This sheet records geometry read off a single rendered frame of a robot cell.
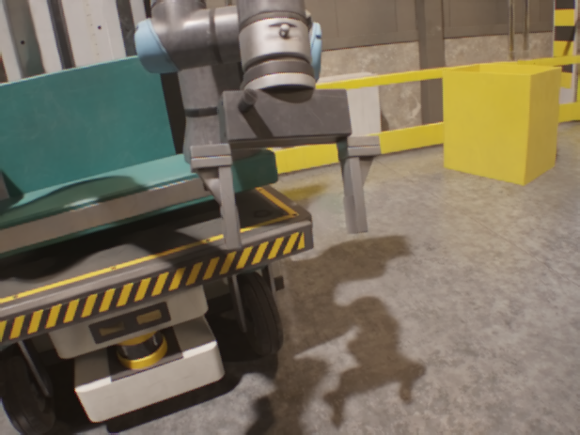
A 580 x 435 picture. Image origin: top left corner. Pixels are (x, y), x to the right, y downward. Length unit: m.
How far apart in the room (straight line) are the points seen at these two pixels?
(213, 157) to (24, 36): 0.64
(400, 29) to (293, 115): 7.00
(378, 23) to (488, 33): 2.08
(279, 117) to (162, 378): 0.54
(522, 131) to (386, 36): 5.61
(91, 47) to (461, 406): 0.99
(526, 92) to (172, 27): 1.37
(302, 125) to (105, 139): 0.54
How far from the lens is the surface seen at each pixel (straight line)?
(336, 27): 6.97
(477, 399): 0.86
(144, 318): 0.74
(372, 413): 0.83
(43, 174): 0.92
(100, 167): 0.91
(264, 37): 0.45
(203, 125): 0.79
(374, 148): 0.47
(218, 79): 0.78
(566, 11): 3.25
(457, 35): 7.90
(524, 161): 1.78
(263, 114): 0.43
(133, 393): 0.83
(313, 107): 0.45
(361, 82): 2.05
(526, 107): 1.74
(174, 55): 0.59
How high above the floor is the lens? 0.63
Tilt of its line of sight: 22 degrees down
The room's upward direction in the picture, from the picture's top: 8 degrees counter-clockwise
